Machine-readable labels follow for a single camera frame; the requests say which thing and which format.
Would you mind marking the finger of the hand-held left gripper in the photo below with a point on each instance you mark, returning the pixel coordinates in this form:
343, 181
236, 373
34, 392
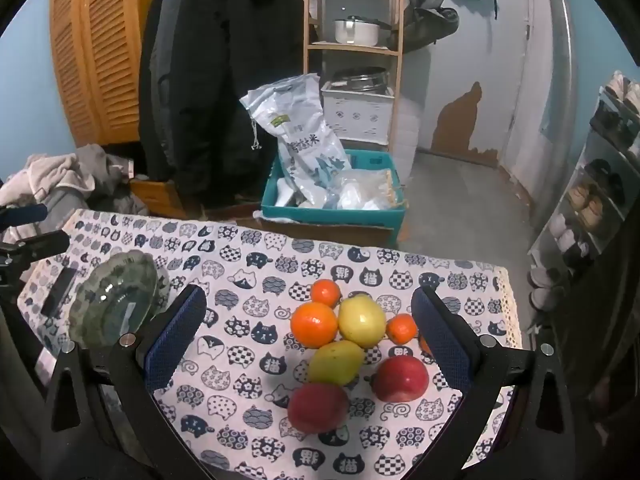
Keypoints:
42, 246
22, 214

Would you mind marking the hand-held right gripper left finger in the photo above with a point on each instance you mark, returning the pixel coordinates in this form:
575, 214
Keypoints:
175, 335

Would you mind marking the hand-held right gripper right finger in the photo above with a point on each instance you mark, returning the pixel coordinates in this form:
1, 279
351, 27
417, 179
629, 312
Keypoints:
442, 340

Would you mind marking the red apple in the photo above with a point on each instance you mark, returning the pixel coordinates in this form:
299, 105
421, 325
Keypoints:
401, 379
317, 408

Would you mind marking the green glass bowl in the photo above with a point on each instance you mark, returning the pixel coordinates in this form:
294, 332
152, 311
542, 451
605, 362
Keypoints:
115, 295

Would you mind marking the large yellow lemon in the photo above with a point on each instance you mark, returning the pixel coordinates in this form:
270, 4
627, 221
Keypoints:
362, 320

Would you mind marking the large orange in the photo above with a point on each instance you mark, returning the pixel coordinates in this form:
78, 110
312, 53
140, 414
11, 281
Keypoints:
314, 325

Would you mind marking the beige garment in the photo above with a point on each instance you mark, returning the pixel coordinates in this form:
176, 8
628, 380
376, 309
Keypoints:
47, 175

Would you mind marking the black smartphone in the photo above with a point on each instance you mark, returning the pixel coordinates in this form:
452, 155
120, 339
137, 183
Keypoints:
59, 292

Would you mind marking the cat-print tablecloth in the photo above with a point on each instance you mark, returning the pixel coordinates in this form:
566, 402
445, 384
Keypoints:
235, 400

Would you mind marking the grey garment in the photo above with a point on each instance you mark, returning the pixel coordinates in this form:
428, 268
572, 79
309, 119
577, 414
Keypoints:
105, 175

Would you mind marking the wooden drawer box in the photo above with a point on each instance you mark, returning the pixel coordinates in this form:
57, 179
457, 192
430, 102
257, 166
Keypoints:
157, 197

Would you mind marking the teal plastic crate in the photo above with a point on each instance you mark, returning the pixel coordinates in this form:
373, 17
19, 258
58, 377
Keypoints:
330, 217

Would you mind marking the clear plastic bag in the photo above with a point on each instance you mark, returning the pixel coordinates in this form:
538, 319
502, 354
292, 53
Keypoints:
360, 192

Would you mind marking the wooden louvered cabinet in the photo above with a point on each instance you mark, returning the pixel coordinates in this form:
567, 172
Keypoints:
100, 60

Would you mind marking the black hanging coat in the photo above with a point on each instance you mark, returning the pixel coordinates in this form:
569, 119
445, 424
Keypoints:
215, 85

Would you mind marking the white rice bag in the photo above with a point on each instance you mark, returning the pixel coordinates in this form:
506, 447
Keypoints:
300, 135

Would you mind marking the white plastic basket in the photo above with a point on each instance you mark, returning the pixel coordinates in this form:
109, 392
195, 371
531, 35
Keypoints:
357, 115

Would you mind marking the steel pot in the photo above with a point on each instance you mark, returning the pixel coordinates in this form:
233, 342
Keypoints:
357, 81

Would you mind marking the wooden shelf rack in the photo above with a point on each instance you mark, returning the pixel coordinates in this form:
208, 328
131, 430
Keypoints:
350, 48

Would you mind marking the white enamel pot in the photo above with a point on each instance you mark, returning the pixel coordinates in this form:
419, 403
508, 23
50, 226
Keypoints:
355, 32

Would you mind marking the olive hanging bag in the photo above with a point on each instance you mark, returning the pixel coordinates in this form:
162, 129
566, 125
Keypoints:
425, 20

